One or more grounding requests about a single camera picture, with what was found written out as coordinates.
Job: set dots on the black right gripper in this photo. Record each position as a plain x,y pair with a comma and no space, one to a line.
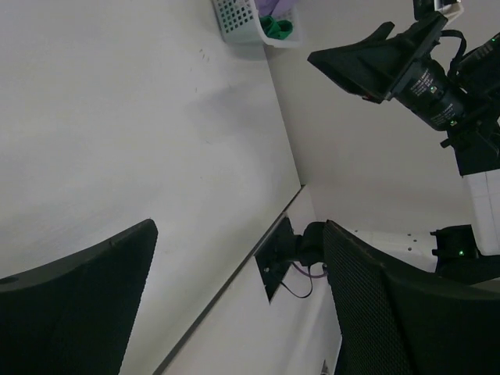
400,69

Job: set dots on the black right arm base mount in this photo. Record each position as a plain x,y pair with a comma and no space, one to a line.
285,249

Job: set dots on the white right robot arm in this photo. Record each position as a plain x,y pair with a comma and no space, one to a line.
475,138

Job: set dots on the green t shirt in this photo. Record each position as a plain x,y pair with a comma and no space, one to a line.
276,29

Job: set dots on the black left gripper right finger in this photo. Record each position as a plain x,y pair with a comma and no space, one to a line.
398,319

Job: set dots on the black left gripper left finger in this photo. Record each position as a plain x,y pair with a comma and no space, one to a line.
75,315

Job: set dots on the white plastic laundry basket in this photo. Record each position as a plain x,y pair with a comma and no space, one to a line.
240,23

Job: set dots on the purple t shirt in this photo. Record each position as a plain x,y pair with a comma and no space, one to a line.
274,8

